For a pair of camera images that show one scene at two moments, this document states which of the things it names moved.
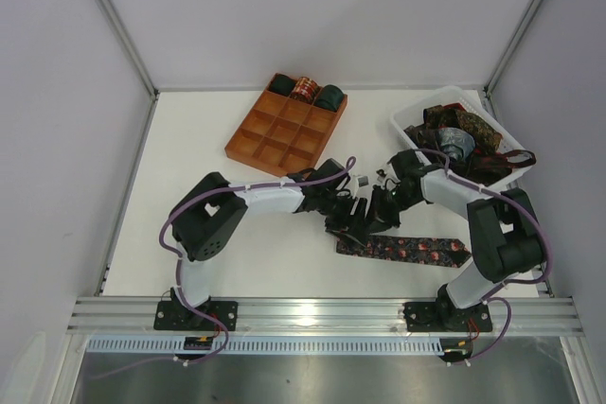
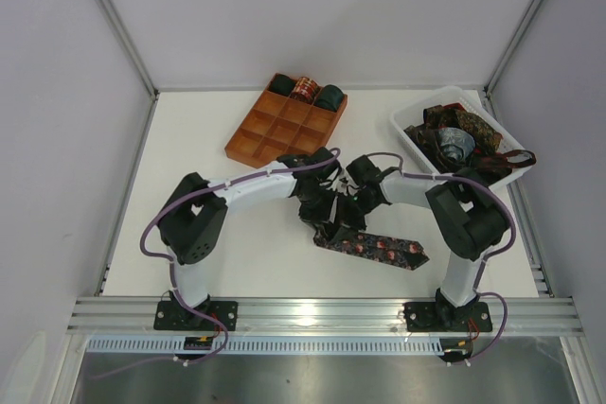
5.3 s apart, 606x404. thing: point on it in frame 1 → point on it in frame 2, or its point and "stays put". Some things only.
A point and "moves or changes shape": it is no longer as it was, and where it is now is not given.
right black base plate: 439,317 stays put
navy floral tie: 421,251 moves or changes shape
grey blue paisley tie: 457,143 stays put
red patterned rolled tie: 306,90 stays put
